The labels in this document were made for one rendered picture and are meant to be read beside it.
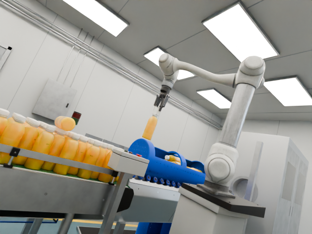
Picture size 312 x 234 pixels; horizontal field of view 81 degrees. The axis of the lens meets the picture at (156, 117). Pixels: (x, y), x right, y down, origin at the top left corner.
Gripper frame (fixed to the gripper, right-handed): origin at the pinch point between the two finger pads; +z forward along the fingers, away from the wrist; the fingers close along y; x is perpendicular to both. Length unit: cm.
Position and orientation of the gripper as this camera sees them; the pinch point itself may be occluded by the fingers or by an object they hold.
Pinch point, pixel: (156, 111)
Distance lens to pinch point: 139.8
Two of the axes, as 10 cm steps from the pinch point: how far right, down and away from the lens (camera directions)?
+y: -6.3, -0.9, 7.7
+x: -6.8, -4.0, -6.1
